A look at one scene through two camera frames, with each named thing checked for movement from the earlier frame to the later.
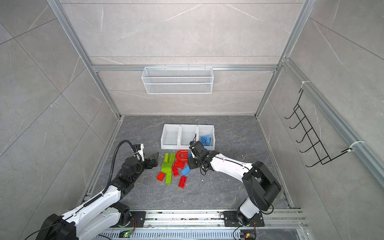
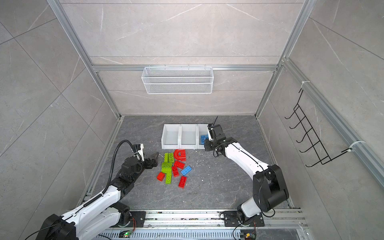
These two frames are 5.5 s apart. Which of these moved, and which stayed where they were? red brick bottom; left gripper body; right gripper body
Moved: right gripper body
Stayed: left gripper body; red brick bottom
